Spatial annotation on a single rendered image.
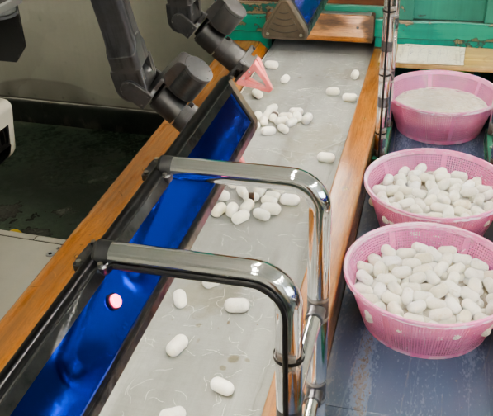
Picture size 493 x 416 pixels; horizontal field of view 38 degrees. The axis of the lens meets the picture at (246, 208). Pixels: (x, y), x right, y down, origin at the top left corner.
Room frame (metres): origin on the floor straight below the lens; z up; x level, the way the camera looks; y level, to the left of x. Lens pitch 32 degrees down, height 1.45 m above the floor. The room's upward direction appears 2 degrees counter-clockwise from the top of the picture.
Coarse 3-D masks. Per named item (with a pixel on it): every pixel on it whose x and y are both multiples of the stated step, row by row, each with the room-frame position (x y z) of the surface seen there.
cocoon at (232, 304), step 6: (228, 300) 0.84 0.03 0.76; (234, 300) 0.84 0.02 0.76; (240, 300) 0.83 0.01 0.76; (246, 300) 0.84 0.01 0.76; (228, 306) 0.83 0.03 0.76; (234, 306) 0.83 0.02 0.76; (240, 306) 0.83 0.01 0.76; (246, 306) 0.83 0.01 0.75; (234, 312) 0.83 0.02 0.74; (240, 312) 0.83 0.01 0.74
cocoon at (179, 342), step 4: (176, 336) 0.76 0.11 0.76; (180, 336) 0.76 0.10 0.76; (184, 336) 0.76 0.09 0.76; (172, 340) 0.76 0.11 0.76; (176, 340) 0.75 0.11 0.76; (180, 340) 0.75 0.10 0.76; (184, 340) 0.76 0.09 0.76; (168, 344) 0.75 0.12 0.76; (172, 344) 0.75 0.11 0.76; (176, 344) 0.75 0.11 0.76; (180, 344) 0.75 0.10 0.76; (184, 344) 0.75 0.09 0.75; (168, 348) 0.74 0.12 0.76; (172, 348) 0.74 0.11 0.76; (176, 348) 0.74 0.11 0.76; (180, 348) 0.75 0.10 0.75; (168, 352) 0.74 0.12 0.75; (172, 352) 0.74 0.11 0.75; (176, 352) 0.74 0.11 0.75; (172, 356) 0.74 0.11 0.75
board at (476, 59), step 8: (472, 48) 1.83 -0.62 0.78; (480, 48) 1.83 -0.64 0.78; (464, 56) 1.77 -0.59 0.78; (472, 56) 1.77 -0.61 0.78; (480, 56) 1.77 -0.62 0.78; (488, 56) 1.77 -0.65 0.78; (400, 64) 1.74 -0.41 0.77; (408, 64) 1.74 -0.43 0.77; (416, 64) 1.73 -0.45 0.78; (424, 64) 1.73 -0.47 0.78; (432, 64) 1.73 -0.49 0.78; (440, 64) 1.72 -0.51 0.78; (448, 64) 1.72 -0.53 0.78; (464, 64) 1.72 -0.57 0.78; (472, 64) 1.71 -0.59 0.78; (480, 64) 1.71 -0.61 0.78; (488, 64) 1.71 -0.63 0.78; (488, 72) 1.68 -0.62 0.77
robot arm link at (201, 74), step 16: (176, 64) 1.17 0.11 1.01; (192, 64) 1.18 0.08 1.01; (128, 80) 1.18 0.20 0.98; (160, 80) 1.17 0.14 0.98; (176, 80) 1.17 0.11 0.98; (192, 80) 1.16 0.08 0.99; (208, 80) 1.17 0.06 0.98; (128, 96) 1.18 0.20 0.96; (144, 96) 1.17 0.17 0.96; (176, 96) 1.17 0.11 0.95; (192, 96) 1.17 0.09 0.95
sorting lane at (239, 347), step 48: (288, 96) 1.65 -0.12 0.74; (336, 96) 1.64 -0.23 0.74; (288, 144) 1.38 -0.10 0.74; (336, 144) 1.37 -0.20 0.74; (288, 192) 1.18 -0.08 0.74; (240, 240) 1.03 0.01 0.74; (288, 240) 1.02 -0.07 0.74; (192, 288) 0.90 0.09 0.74; (240, 288) 0.89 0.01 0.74; (144, 336) 0.79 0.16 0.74; (192, 336) 0.78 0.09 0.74; (240, 336) 0.78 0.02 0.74; (144, 384) 0.69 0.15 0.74; (192, 384) 0.69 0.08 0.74; (240, 384) 0.69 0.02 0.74
